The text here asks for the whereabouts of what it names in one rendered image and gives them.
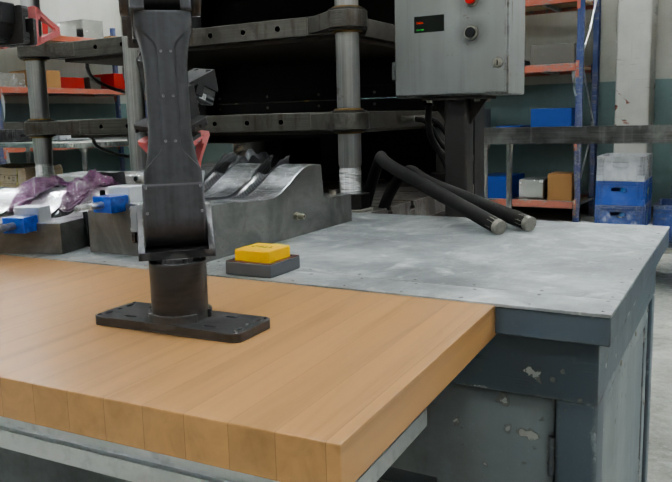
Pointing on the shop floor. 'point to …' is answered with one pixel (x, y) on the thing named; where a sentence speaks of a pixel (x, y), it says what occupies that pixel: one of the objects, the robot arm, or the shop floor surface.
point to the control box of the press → (458, 56)
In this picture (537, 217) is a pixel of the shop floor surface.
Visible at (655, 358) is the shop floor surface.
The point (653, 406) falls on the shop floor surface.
